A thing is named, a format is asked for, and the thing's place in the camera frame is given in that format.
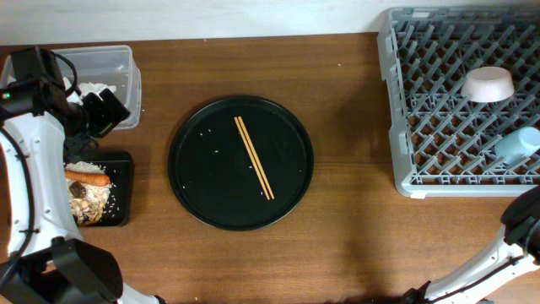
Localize white tissue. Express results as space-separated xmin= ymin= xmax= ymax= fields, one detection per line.
xmin=67 ymin=82 xmax=116 ymax=105

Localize orange carrot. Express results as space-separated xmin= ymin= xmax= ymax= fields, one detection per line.
xmin=65 ymin=170 xmax=111 ymax=187

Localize brown mushroom piece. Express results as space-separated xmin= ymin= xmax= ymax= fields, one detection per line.
xmin=68 ymin=182 xmax=87 ymax=198

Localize rice and food scraps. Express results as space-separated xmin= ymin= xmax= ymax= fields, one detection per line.
xmin=64 ymin=161 xmax=121 ymax=226

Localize wooden chopstick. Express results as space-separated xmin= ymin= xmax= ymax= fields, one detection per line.
xmin=239 ymin=117 xmax=275 ymax=200
xmin=234 ymin=117 xmax=270 ymax=200

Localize white small bowl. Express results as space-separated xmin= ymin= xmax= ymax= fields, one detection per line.
xmin=461 ymin=67 xmax=515 ymax=103

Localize light blue cup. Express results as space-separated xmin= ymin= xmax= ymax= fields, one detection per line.
xmin=494 ymin=127 xmax=539 ymax=164

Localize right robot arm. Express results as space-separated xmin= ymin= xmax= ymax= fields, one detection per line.
xmin=400 ymin=187 xmax=539 ymax=304

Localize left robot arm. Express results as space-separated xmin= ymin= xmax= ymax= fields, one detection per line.
xmin=1 ymin=46 xmax=163 ymax=303

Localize grey dishwasher rack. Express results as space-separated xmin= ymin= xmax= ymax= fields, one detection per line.
xmin=377 ymin=5 xmax=539 ymax=198

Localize black rectangular tray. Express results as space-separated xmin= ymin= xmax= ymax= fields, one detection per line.
xmin=77 ymin=151 xmax=134 ymax=227

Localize clear plastic bin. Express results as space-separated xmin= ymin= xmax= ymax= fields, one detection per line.
xmin=1 ymin=46 xmax=142 ymax=129

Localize round black serving tray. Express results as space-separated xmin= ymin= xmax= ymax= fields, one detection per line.
xmin=167 ymin=95 xmax=314 ymax=231

